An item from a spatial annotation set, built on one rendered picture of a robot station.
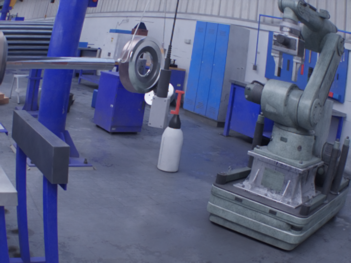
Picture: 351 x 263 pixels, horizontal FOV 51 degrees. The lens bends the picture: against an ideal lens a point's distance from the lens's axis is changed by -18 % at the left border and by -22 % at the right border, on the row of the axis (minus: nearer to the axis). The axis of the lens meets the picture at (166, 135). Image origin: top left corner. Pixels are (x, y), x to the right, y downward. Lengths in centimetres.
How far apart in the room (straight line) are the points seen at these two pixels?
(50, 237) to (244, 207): 172
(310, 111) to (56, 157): 190
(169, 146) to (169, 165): 18
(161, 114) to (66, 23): 233
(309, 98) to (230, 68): 436
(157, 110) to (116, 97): 367
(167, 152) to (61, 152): 293
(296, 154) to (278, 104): 39
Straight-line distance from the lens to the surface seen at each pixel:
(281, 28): 286
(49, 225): 167
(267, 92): 303
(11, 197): 103
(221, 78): 712
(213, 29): 739
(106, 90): 571
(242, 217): 307
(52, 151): 148
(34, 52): 595
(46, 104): 404
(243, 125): 644
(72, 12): 397
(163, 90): 180
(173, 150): 435
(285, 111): 296
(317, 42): 343
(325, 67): 313
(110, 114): 556
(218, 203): 318
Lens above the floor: 127
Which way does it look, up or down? 12 degrees down
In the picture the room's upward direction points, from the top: 9 degrees clockwise
